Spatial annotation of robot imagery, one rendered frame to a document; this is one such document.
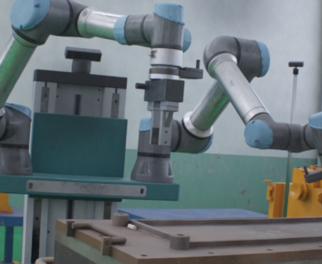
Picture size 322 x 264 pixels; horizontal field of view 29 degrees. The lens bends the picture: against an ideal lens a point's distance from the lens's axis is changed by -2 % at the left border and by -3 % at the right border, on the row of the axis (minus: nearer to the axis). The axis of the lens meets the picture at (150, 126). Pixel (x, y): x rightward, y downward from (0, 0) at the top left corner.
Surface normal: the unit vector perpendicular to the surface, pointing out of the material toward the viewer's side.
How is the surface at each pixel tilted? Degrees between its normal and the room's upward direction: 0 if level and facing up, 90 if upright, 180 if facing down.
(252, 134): 90
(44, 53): 90
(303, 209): 90
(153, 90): 90
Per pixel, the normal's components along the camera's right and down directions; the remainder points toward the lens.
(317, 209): -0.87, -0.07
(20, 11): -0.58, -0.15
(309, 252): 0.47, 0.04
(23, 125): 0.74, 0.06
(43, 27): 0.48, 0.69
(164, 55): -0.18, -0.02
